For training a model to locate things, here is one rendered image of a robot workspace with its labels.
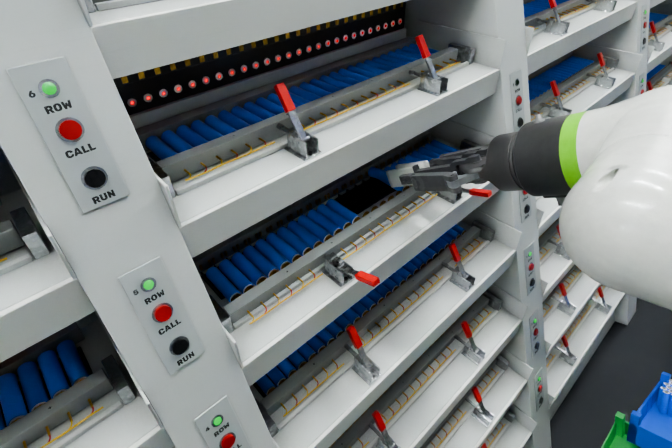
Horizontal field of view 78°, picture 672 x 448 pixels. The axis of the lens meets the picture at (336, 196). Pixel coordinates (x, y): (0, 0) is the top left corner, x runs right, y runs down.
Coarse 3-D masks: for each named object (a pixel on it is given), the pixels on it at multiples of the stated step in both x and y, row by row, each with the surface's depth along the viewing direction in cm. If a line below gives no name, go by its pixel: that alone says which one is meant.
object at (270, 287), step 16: (416, 192) 70; (384, 208) 67; (400, 208) 69; (416, 208) 69; (352, 224) 64; (368, 224) 64; (336, 240) 61; (352, 240) 63; (304, 256) 59; (320, 256) 59; (288, 272) 56; (304, 272) 58; (256, 288) 54; (272, 288) 55; (288, 288) 56; (240, 304) 52; (256, 304) 54; (256, 320) 52
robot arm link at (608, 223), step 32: (608, 160) 34; (640, 160) 32; (576, 192) 34; (608, 192) 31; (640, 192) 30; (576, 224) 32; (608, 224) 30; (640, 224) 29; (576, 256) 33; (608, 256) 31; (640, 256) 29; (640, 288) 31
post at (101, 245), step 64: (0, 0) 30; (64, 0) 32; (0, 64) 30; (0, 128) 31; (128, 128) 37; (64, 192) 34; (128, 256) 38; (128, 320) 39; (192, 320) 43; (192, 384) 44
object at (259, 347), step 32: (448, 128) 87; (416, 224) 67; (448, 224) 72; (352, 256) 62; (384, 256) 62; (320, 288) 57; (352, 288) 58; (224, 320) 50; (288, 320) 53; (320, 320) 56; (256, 352) 50; (288, 352) 54
